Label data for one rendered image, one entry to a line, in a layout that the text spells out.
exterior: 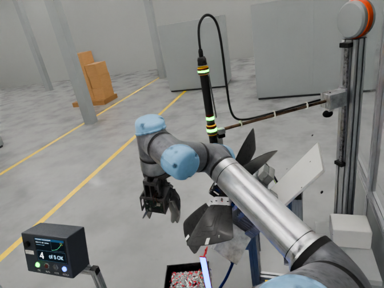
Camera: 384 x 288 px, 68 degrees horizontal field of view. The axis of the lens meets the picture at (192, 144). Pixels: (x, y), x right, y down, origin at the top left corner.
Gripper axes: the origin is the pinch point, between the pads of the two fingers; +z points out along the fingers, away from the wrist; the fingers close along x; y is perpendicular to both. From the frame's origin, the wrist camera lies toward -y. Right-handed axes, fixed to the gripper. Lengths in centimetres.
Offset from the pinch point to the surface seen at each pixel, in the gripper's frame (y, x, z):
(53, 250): -4, -54, 35
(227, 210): -34.0, 16.9, 27.6
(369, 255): -42, 83, 51
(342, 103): -75, 64, -10
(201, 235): -20.2, 7.5, 30.6
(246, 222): -39, 25, 38
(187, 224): -46, -6, 54
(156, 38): -1008, -368, 158
